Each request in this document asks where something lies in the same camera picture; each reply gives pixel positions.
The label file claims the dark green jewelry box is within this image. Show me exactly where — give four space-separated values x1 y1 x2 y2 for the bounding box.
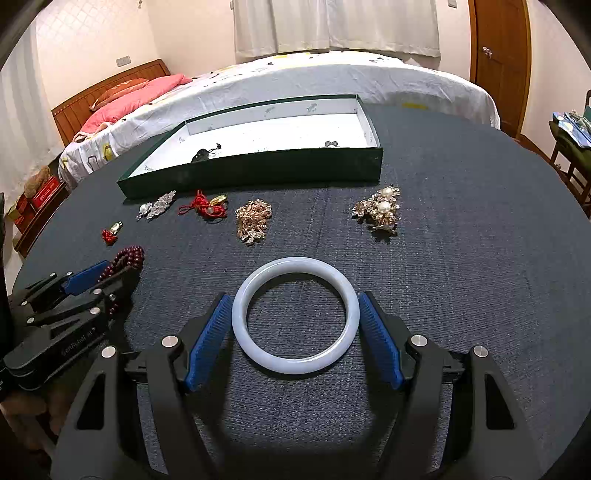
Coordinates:
116 94 384 200

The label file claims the large red knot charm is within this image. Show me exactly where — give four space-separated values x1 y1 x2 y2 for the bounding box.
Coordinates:
178 189 230 223

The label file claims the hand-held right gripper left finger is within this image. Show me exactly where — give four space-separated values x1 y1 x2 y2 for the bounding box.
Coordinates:
48 292 236 480

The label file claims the rose gold chain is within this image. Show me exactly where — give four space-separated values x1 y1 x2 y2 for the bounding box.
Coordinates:
235 198 272 246

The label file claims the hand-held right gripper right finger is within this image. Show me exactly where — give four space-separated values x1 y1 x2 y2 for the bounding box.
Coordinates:
358 291 548 480

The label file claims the silver rhinestone leaf brooch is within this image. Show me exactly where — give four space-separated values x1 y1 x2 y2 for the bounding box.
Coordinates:
151 189 177 220

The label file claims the person's left hand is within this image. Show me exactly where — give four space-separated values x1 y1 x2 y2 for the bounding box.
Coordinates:
0 383 65 453

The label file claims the white curtain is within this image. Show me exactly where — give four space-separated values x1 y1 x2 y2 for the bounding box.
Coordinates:
231 0 441 65

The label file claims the dark pendant with tassel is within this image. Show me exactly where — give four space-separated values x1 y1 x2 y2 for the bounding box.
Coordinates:
191 142 223 163

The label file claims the bed with patterned sheet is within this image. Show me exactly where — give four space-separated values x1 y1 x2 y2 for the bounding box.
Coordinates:
58 50 502 190

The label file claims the wooden bedside shelf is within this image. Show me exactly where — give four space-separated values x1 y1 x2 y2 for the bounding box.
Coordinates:
4 161 70 259

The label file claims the dark red bead bracelet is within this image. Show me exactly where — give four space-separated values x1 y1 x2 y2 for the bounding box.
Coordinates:
97 246 146 320

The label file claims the pink pillow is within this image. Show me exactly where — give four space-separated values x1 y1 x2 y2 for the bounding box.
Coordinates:
74 74 194 139

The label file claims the wooden chair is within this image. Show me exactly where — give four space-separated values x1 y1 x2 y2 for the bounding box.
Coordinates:
549 90 591 217

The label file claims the red box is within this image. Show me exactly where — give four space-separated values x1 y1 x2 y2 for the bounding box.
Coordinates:
25 178 61 208

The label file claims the orange pillow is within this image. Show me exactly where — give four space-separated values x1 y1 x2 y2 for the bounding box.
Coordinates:
89 78 151 112

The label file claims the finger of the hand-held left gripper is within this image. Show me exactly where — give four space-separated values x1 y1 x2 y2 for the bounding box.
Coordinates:
25 265 141 330
8 260 112 310

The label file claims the wooden headboard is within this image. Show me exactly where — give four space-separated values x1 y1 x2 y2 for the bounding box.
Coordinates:
51 59 171 148

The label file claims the white jade bangle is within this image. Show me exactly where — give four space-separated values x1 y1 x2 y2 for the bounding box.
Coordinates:
231 257 361 376

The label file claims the gold pearl flower brooch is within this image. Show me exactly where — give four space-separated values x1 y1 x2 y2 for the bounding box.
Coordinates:
352 185 402 237

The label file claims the pile of clothes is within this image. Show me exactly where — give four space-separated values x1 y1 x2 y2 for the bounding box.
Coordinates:
549 110 591 149

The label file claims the brown wooden door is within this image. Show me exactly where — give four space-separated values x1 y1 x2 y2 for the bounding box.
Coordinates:
468 0 532 139

